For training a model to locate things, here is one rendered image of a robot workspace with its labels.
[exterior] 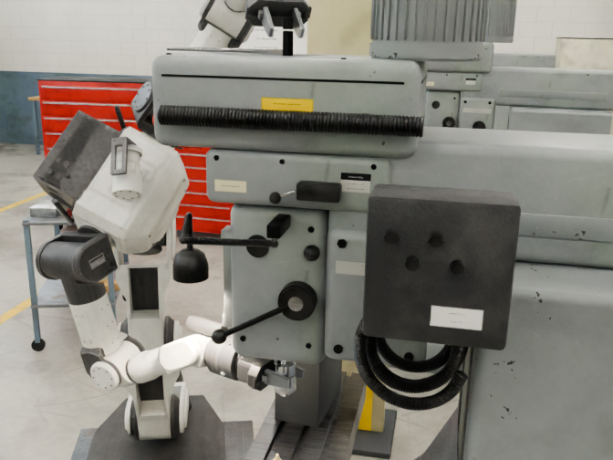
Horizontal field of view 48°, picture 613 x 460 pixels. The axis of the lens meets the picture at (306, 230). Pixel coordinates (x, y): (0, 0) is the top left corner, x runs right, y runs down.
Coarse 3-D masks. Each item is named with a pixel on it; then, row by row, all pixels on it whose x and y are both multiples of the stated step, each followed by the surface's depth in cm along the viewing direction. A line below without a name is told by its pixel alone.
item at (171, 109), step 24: (168, 120) 116; (192, 120) 116; (216, 120) 115; (240, 120) 114; (264, 120) 113; (288, 120) 112; (312, 120) 111; (336, 120) 110; (360, 120) 110; (384, 120) 109; (408, 120) 108
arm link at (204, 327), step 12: (192, 324) 153; (204, 324) 152; (216, 324) 151; (192, 336) 152; (204, 336) 153; (228, 336) 151; (204, 348) 151; (216, 348) 148; (204, 360) 151; (216, 372) 149
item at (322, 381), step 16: (304, 368) 171; (320, 368) 170; (336, 368) 186; (304, 384) 172; (320, 384) 172; (336, 384) 188; (288, 400) 175; (304, 400) 173; (320, 400) 174; (288, 416) 176; (304, 416) 175; (320, 416) 175
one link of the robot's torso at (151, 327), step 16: (128, 272) 197; (144, 272) 202; (160, 272) 198; (128, 288) 198; (144, 288) 203; (160, 288) 199; (128, 304) 199; (144, 304) 205; (160, 304) 200; (128, 320) 200; (144, 320) 201; (160, 320) 202; (144, 336) 202; (160, 336) 203
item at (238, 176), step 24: (216, 168) 122; (240, 168) 121; (264, 168) 120; (288, 168) 119; (312, 168) 118; (336, 168) 117; (360, 168) 116; (384, 168) 116; (216, 192) 123; (240, 192) 122; (264, 192) 121; (360, 192) 117
